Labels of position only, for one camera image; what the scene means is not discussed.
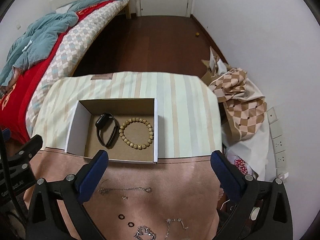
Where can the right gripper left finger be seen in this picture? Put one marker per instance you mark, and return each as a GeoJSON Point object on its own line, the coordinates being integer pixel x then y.
{"type": "Point", "coordinates": [89, 176]}

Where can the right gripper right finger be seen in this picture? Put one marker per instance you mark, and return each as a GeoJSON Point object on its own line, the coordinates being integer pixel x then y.
{"type": "Point", "coordinates": [230, 178]}

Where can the black smart watch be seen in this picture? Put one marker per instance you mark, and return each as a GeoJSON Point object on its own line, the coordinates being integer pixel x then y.
{"type": "Point", "coordinates": [106, 129]}

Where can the white red printed bag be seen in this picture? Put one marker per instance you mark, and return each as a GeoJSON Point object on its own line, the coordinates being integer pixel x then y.
{"type": "Point", "coordinates": [241, 165]}

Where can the white cloth sheet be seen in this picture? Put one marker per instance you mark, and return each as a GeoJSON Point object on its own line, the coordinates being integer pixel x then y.
{"type": "Point", "coordinates": [253, 150]}

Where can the white mug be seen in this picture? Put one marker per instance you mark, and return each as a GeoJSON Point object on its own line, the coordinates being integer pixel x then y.
{"type": "Point", "coordinates": [254, 213]}

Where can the white cardboard box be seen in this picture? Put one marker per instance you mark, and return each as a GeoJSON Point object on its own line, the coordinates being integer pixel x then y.
{"type": "Point", "coordinates": [126, 128]}

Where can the brown checkered cloth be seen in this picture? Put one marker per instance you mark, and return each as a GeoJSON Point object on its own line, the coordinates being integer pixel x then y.
{"type": "Point", "coordinates": [243, 102]}

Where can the red bed blanket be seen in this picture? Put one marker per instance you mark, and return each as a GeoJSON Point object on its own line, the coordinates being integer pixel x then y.
{"type": "Point", "coordinates": [14, 104]}

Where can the striped pink table mat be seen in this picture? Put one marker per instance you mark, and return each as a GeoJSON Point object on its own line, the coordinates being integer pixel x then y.
{"type": "Point", "coordinates": [170, 186]}

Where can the checkered pastel bed sheet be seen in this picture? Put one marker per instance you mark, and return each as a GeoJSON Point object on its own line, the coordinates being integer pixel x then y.
{"type": "Point", "coordinates": [92, 20]}

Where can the teal quilted blanket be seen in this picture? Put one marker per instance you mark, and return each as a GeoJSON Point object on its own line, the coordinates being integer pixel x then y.
{"type": "Point", "coordinates": [37, 42]}

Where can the white wall socket strip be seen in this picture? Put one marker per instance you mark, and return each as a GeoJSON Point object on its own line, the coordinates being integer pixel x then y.
{"type": "Point", "coordinates": [278, 144]}

